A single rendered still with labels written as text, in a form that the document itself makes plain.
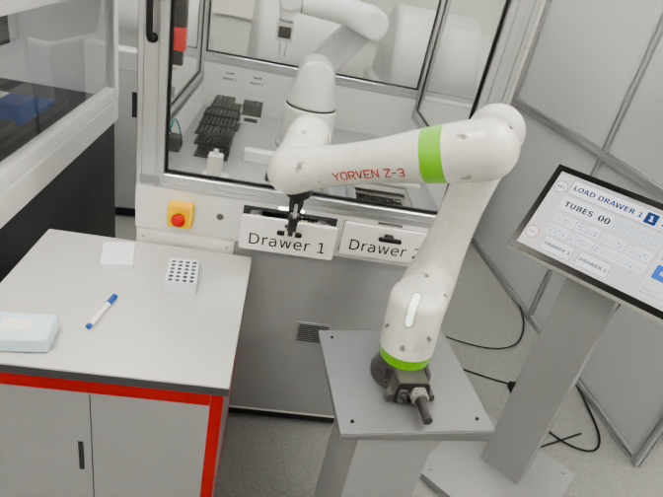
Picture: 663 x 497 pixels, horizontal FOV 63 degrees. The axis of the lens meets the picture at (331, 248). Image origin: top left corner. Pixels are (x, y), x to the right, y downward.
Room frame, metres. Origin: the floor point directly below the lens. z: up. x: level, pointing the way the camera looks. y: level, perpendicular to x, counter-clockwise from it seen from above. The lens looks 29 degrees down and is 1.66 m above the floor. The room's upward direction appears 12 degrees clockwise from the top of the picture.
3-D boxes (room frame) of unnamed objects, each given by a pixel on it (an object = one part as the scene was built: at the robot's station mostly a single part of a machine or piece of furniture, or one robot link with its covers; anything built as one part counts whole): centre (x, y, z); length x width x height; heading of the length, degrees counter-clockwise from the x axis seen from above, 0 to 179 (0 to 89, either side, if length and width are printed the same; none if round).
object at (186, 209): (1.43, 0.47, 0.88); 0.07 x 0.05 x 0.07; 98
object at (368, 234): (1.54, -0.17, 0.87); 0.29 x 0.02 x 0.11; 98
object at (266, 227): (1.44, 0.14, 0.87); 0.29 x 0.02 x 0.11; 98
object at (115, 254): (1.31, 0.61, 0.77); 0.13 x 0.09 x 0.02; 21
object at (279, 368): (1.98, 0.17, 0.40); 1.03 x 0.95 x 0.80; 98
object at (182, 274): (1.26, 0.40, 0.78); 0.12 x 0.08 x 0.04; 13
